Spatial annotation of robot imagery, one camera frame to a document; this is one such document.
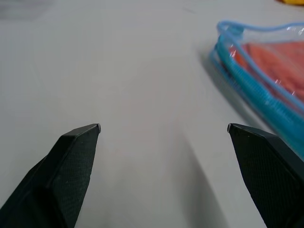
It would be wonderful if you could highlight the clear blue-trimmed zipper pouch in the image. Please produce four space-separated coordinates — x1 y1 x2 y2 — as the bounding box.
209 20 304 159

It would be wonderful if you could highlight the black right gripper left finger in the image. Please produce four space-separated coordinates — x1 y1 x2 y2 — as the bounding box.
0 123 102 228

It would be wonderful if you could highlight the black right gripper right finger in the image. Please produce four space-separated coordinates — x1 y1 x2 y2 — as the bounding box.
227 123 304 228

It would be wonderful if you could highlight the orange cloth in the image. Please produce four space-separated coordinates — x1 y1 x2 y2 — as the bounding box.
228 40 304 97

